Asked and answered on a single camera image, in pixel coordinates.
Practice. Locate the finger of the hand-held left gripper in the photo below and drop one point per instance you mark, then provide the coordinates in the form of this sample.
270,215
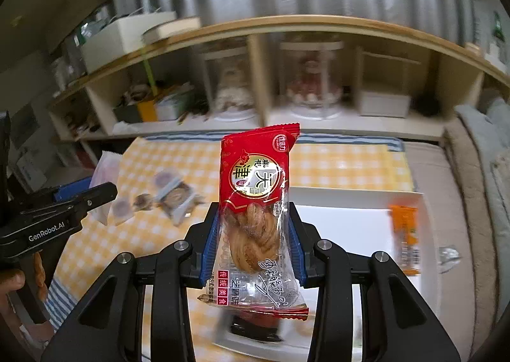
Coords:
99,192
71,188

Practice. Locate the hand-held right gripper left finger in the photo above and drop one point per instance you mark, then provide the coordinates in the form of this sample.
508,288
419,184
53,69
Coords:
209,250

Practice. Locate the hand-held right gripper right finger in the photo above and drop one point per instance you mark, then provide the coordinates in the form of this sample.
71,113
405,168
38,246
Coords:
298,254

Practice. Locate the pink pastry packet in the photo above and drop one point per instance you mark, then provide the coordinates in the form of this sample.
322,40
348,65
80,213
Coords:
105,170

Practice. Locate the purple pastry packet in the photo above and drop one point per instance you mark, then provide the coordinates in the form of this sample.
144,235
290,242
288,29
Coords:
122,210
164,183

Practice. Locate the dark round pastry packet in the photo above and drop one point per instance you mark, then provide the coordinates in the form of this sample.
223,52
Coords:
143,202

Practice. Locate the swirl pastry packet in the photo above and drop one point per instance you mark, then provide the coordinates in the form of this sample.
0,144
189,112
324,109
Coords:
181,202

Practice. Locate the white shallow cardboard box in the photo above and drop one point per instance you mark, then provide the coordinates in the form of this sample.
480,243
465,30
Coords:
358,234

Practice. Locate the red twisted dough packet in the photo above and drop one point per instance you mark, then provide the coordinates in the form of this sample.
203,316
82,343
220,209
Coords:
255,186

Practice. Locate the dark mooncake packet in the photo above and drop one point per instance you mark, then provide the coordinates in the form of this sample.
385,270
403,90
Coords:
255,328

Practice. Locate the orange snack packet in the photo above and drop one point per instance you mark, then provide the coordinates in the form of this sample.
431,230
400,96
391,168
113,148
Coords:
404,238

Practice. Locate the person's left hand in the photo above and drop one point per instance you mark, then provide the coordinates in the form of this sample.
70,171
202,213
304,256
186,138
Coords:
12,280

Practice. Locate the yellow and dark box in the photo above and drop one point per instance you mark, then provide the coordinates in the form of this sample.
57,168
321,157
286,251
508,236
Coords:
137,113

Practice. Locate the yellow checkered tablecloth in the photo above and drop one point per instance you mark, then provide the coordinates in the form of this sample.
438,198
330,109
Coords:
191,163

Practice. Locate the tissue box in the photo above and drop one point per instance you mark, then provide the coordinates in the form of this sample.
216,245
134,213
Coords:
173,105

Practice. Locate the yellow-green ribbon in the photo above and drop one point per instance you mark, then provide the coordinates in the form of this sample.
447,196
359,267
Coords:
149,73

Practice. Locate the crumpled clear wrapper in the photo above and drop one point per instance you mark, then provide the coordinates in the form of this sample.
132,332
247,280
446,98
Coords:
450,255

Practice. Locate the white textured box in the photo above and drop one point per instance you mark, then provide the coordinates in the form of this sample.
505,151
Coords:
119,41

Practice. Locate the beige mattress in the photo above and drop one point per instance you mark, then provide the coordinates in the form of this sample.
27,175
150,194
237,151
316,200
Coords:
426,170

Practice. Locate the white dress doll case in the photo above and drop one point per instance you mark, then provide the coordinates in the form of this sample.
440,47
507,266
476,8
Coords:
233,87

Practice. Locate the red dress doll case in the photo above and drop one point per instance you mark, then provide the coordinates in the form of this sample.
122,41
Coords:
312,83

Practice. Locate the white storage box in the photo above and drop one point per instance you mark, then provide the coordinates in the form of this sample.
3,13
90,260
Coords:
384,104

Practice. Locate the beige fleece blanket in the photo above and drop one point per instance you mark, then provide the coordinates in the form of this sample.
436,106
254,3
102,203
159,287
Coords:
466,206

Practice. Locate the thick book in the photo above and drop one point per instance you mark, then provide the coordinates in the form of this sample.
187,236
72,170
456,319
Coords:
171,29

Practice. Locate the black fuzzy object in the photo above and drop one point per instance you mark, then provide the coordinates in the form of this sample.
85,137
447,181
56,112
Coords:
427,106

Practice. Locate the wooden shelf unit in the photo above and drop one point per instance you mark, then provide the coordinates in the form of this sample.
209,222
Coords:
279,33

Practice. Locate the small wooden block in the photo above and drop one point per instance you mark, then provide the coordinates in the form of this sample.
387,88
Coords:
473,47

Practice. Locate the green glass bottle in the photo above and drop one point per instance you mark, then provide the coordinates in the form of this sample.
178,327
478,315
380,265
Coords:
498,27

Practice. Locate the wooden frame stand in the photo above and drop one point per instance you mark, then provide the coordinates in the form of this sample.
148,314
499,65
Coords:
388,56

